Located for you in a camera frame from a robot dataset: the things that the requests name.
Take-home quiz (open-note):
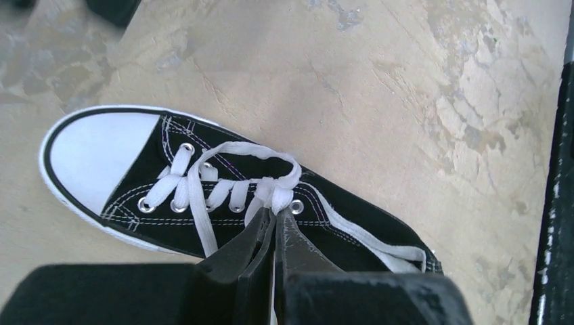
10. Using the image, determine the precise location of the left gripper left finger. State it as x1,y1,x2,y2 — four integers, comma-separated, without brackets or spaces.
188,208,276,324

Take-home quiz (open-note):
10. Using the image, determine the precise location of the white shoelace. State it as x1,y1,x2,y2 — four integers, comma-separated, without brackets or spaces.
137,142,427,273

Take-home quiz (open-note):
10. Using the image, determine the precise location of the black white canvas sneaker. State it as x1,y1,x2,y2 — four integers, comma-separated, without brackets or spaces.
39,105,443,274

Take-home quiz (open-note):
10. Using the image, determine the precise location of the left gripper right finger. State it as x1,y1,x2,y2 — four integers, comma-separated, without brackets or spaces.
273,208,342,324

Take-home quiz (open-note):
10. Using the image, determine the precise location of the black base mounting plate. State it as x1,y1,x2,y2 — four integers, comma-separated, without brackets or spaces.
529,62,573,324

